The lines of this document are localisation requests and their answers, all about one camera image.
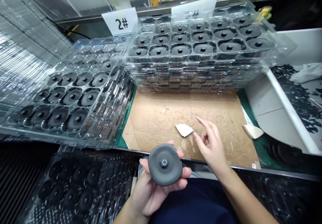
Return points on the person's right hand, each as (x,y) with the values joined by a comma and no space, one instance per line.
(216,151)

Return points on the person's left hand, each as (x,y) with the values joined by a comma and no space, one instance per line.
(148,196)

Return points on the grey oval rubber part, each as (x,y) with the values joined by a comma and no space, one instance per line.
(164,165)

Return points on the white wedge-shaped piece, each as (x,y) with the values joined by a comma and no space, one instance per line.
(184,130)
(252,131)

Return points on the small red-white sticker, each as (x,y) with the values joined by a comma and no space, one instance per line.
(254,166)

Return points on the green mat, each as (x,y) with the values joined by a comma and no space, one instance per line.
(263,146)

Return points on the person's legs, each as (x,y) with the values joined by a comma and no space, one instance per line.
(196,204)

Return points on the brown cardboard sheet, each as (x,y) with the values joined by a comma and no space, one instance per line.
(181,110)

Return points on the pile of black discs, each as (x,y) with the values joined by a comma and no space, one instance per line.
(284,152)

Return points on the white bin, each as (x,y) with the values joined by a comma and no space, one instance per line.
(269,100)

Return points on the trays of black parts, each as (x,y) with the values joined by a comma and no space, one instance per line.
(289,198)
(73,186)

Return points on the pile of small black parts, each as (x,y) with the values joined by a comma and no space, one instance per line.
(304,100)

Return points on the tall stack of filled trays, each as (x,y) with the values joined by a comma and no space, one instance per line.
(201,50)

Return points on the white cloth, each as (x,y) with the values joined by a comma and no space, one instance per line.
(308,73)

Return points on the low stack of filled trays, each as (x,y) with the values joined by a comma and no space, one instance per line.
(65,100)

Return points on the white sign with small print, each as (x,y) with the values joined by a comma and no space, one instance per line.
(193,7)

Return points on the yellow-green tool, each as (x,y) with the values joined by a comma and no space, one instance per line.
(266,11)

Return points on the white sign with black print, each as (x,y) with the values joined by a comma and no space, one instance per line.
(120,22)

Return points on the stack of empty clear trays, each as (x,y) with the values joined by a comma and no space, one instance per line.
(25,43)

